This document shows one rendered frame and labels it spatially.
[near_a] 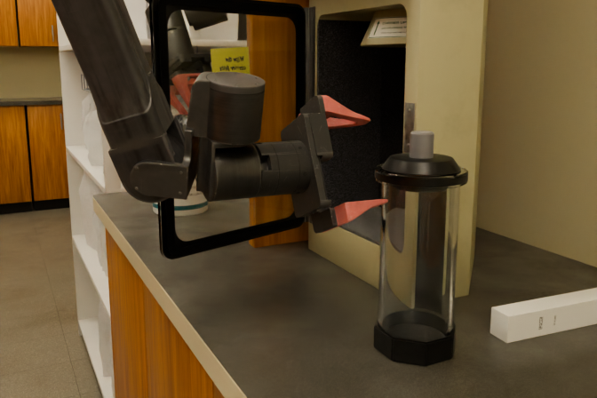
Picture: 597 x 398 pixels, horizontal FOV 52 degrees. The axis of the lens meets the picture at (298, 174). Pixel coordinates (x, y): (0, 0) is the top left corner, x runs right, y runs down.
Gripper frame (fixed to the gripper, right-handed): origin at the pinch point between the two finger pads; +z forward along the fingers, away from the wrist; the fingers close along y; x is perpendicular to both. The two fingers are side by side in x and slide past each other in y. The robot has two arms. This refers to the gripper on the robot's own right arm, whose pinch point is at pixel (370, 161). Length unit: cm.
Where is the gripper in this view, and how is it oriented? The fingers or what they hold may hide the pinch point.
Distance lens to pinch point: 70.2
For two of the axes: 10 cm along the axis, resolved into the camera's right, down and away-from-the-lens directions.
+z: 9.0, -0.7, 4.4
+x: -4.1, 2.6, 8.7
